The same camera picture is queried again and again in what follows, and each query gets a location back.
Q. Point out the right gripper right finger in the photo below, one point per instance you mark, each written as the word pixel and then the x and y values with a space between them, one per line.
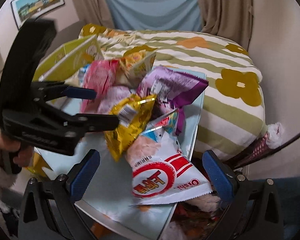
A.
pixel 253 208

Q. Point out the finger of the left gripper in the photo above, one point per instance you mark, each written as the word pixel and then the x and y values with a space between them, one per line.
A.
pixel 80 124
pixel 51 90

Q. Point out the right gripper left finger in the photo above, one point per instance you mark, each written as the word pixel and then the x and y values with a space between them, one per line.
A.
pixel 48 208

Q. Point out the yellow gold snack bag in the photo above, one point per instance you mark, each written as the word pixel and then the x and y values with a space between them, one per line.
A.
pixel 133 112

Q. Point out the pink printed snack bag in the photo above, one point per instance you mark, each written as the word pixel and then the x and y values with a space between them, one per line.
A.
pixel 100 77

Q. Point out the purple snack bag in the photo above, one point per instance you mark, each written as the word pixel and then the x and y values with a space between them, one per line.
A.
pixel 174 90

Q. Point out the yellow bear snack bag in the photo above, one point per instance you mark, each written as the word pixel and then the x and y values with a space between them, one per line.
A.
pixel 134 67

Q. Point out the left hand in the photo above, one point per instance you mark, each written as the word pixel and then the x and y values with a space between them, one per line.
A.
pixel 24 156

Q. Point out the green cardboard box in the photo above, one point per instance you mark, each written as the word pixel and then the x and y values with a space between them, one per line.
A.
pixel 67 59

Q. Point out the pink plush ice cream toy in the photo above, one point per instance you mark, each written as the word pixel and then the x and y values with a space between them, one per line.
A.
pixel 272 139

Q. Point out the framed houses picture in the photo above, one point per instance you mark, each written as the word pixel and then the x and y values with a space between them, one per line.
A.
pixel 25 9

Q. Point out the floral striped duvet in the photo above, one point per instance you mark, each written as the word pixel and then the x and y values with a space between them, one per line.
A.
pixel 233 114

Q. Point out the white red shrimp chip bag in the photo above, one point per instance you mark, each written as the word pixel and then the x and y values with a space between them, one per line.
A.
pixel 161 174

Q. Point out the left beige curtain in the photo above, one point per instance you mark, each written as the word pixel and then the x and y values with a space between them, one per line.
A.
pixel 94 11

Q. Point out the beige curtain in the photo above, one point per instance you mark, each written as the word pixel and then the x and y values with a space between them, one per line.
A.
pixel 94 11
pixel 231 19

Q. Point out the blue window cloth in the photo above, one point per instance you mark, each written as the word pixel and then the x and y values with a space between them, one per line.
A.
pixel 181 15

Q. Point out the right beige curtain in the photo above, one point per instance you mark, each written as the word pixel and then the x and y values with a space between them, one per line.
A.
pixel 231 19

